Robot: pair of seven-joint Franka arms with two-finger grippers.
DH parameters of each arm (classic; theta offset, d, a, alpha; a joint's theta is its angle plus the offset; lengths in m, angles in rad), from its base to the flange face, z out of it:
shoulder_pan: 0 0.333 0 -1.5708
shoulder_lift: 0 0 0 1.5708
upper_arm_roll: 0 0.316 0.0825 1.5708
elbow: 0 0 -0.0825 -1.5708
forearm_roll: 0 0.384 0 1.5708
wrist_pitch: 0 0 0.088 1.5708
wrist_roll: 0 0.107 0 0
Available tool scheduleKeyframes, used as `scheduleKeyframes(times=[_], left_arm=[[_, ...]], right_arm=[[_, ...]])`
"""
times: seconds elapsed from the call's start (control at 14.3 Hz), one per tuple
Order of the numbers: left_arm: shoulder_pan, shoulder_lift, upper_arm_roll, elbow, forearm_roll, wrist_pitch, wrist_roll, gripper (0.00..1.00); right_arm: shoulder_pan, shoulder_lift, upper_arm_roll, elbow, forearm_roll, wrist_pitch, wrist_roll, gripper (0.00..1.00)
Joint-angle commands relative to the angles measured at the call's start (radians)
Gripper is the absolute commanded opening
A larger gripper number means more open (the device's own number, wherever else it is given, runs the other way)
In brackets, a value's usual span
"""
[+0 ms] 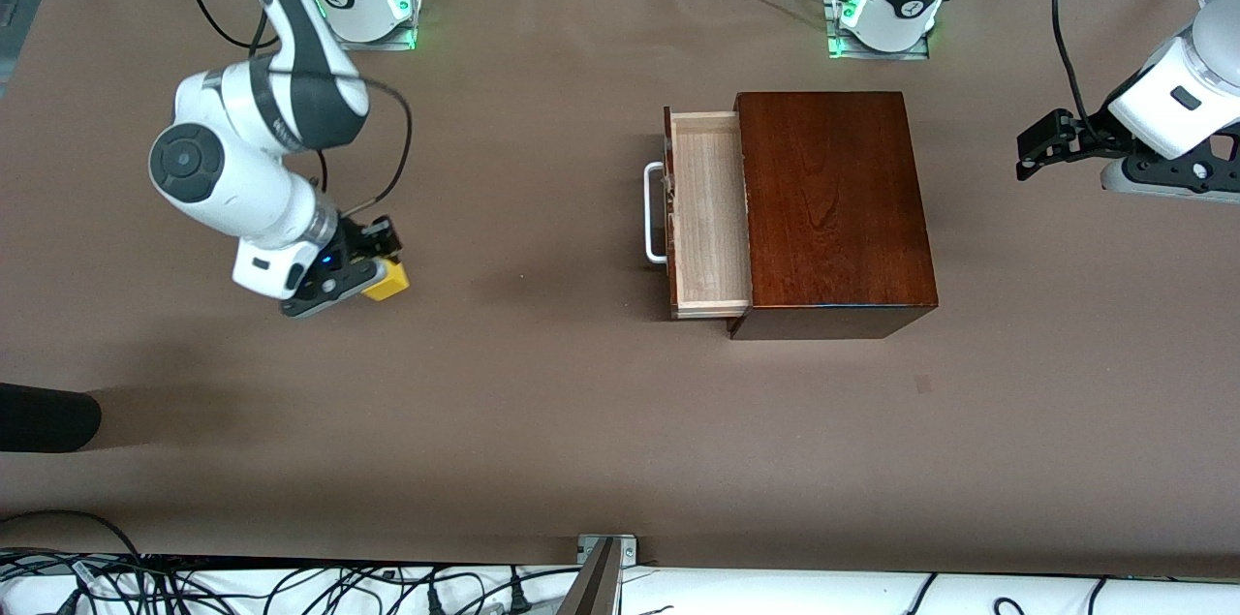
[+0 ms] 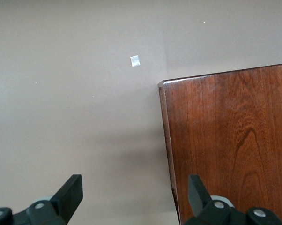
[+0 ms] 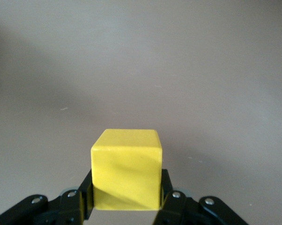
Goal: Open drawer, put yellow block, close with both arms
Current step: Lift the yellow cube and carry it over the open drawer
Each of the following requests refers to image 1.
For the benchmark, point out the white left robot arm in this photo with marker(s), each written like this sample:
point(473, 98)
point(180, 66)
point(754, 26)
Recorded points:
point(1177, 92)

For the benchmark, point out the dark wooden cabinet box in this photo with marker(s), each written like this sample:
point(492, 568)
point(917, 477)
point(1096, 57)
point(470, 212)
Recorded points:
point(833, 208)

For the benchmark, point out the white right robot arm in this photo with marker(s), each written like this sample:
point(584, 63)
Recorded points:
point(242, 179)

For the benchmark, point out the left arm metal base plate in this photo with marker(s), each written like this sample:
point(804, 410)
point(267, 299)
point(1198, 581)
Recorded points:
point(852, 50)

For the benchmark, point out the dark slanted beam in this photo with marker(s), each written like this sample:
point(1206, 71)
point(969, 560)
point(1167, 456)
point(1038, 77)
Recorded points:
point(593, 586)

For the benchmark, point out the black cylindrical object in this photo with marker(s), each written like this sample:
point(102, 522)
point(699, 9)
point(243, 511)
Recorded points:
point(44, 416)

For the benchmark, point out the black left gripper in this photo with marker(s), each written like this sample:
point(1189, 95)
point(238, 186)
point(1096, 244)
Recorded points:
point(1089, 138)

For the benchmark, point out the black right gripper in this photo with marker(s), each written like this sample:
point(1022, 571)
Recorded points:
point(360, 240)

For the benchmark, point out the yellow cube block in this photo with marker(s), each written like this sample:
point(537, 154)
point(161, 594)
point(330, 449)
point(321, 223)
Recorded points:
point(392, 281)

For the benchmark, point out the black power plug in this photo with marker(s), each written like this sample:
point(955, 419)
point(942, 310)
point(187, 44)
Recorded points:
point(436, 603)
point(520, 600)

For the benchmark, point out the small metal table bracket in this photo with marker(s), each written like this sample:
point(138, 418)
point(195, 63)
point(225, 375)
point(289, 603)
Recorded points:
point(625, 549)

